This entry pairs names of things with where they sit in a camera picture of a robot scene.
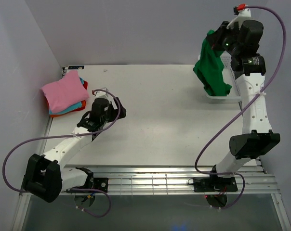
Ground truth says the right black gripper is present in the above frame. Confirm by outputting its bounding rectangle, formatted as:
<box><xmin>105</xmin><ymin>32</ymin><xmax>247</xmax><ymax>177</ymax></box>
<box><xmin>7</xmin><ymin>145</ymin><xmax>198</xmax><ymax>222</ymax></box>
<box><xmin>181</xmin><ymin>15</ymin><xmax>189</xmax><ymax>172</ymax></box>
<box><xmin>206</xmin><ymin>21</ymin><xmax>241</xmax><ymax>56</ymax></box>

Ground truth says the orange folded t shirt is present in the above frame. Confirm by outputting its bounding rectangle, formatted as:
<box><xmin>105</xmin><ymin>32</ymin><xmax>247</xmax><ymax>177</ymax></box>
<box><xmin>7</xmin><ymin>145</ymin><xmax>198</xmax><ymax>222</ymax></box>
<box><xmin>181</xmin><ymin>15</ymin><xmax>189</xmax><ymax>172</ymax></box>
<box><xmin>48</xmin><ymin>101</ymin><xmax>86</xmax><ymax>118</ymax></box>

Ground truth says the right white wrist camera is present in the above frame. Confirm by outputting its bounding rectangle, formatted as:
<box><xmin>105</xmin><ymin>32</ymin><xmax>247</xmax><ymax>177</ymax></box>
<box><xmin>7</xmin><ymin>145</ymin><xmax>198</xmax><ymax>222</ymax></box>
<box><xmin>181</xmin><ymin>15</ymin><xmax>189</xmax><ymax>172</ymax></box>
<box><xmin>226</xmin><ymin>3</ymin><xmax>251</xmax><ymax>29</ymax></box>

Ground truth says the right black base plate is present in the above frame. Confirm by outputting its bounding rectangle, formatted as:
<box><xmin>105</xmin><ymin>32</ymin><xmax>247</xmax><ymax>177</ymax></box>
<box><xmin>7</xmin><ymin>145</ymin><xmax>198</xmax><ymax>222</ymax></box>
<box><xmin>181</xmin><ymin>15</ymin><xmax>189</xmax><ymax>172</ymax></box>
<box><xmin>192</xmin><ymin>175</ymin><xmax>238</xmax><ymax>193</ymax></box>

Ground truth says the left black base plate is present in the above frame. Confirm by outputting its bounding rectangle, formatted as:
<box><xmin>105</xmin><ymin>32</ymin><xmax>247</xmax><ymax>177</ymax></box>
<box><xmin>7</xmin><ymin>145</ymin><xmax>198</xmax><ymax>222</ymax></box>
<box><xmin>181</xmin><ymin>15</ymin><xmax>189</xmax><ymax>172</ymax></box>
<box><xmin>66</xmin><ymin>178</ymin><xmax>109</xmax><ymax>193</ymax></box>

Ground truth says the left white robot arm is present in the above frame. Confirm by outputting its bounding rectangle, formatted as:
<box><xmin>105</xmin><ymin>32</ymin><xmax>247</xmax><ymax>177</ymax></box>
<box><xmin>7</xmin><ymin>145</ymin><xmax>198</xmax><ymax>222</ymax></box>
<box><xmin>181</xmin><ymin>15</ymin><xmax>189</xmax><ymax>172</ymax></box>
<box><xmin>22</xmin><ymin>97</ymin><xmax>126</xmax><ymax>203</ymax></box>

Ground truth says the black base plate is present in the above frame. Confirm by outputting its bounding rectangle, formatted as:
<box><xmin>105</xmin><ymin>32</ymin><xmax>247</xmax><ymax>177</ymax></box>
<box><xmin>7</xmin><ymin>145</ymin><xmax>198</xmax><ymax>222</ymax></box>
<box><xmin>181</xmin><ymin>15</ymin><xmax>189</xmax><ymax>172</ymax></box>
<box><xmin>192</xmin><ymin>175</ymin><xmax>238</xmax><ymax>193</ymax></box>
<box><xmin>66</xmin><ymin>178</ymin><xmax>109</xmax><ymax>193</ymax></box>

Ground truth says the red folded t shirt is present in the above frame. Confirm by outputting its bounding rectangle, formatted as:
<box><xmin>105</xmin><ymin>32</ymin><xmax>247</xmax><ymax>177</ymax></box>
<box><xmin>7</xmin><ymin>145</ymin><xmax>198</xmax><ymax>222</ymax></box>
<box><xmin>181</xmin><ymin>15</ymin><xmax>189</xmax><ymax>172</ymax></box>
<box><xmin>83</xmin><ymin>81</ymin><xmax>88</xmax><ymax>90</ymax></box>

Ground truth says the pink folded t shirt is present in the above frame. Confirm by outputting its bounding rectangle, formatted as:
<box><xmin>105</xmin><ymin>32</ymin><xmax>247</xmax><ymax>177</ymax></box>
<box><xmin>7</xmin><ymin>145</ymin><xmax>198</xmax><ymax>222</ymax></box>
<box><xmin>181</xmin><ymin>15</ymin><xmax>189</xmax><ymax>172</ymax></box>
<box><xmin>40</xmin><ymin>70</ymin><xmax>90</xmax><ymax>114</ymax></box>

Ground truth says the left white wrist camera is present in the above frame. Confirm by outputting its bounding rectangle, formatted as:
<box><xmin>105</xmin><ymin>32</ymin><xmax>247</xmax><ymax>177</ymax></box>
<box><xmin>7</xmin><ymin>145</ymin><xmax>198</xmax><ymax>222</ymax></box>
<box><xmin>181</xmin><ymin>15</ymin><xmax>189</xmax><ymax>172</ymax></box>
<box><xmin>92</xmin><ymin>88</ymin><xmax>109</xmax><ymax>100</ymax></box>

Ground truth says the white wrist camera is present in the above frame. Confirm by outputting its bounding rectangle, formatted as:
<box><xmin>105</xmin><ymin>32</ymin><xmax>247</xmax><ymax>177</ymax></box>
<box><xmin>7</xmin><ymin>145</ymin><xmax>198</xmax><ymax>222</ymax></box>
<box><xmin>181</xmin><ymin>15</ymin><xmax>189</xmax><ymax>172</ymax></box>
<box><xmin>226</xmin><ymin>3</ymin><xmax>251</xmax><ymax>29</ymax></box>
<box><xmin>92</xmin><ymin>88</ymin><xmax>109</xmax><ymax>100</ymax></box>

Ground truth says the purple cable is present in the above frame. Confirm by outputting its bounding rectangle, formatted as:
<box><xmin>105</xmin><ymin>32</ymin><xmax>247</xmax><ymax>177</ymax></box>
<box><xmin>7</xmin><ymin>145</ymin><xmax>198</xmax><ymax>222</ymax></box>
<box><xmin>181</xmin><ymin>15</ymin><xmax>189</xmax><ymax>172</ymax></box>
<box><xmin>2</xmin><ymin>89</ymin><xmax>119</xmax><ymax>217</ymax></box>
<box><xmin>195</xmin><ymin>6</ymin><xmax>287</xmax><ymax>209</ymax></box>

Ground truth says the light blue folded t shirt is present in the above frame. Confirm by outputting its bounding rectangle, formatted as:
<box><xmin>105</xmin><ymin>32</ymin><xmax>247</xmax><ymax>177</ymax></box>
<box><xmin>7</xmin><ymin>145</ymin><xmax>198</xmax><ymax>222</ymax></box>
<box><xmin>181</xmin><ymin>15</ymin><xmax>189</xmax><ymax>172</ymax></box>
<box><xmin>48</xmin><ymin>77</ymin><xmax>85</xmax><ymax>115</ymax></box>

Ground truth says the green t shirt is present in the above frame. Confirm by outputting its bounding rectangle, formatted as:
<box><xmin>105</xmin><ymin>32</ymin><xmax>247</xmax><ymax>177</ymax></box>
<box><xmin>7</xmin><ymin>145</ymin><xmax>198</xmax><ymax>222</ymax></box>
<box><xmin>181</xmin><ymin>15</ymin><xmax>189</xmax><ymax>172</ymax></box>
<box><xmin>193</xmin><ymin>39</ymin><xmax>232</xmax><ymax>97</ymax></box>

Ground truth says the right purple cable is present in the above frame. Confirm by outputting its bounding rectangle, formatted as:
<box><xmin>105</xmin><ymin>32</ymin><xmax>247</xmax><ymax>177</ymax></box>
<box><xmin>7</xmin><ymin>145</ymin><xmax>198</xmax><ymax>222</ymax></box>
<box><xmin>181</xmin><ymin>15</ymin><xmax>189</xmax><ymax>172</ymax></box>
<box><xmin>195</xmin><ymin>6</ymin><xmax>287</xmax><ymax>209</ymax></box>

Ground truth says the white plastic basket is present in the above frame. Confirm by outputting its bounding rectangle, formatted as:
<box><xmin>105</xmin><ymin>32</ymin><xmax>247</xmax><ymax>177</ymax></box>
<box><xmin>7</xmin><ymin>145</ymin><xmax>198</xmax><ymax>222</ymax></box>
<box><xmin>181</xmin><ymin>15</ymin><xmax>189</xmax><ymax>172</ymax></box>
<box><xmin>205</xmin><ymin>52</ymin><xmax>241</xmax><ymax>103</ymax></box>

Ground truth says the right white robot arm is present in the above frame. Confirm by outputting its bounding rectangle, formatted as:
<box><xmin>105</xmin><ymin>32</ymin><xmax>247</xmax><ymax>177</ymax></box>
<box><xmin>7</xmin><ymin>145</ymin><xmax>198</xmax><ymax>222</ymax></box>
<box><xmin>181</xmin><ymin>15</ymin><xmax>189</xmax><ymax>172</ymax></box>
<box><xmin>206</xmin><ymin>20</ymin><xmax>280</xmax><ymax>191</ymax></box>

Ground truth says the blue label sticker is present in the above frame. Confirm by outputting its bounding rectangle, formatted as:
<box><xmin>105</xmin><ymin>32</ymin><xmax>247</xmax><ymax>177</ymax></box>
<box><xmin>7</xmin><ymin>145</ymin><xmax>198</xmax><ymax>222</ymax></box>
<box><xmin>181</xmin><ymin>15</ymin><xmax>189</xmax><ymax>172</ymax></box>
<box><xmin>68</xmin><ymin>65</ymin><xmax>84</xmax><ymax>70</ymax></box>

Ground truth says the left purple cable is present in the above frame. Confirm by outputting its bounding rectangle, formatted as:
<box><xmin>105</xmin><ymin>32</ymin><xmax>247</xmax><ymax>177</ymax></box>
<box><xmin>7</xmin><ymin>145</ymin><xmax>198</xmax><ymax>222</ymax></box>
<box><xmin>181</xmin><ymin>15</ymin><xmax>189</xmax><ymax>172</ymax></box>
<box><xmin>2</xmin><ymin>89</ymin><xmax>119</xmax><ymax>217</ymax></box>

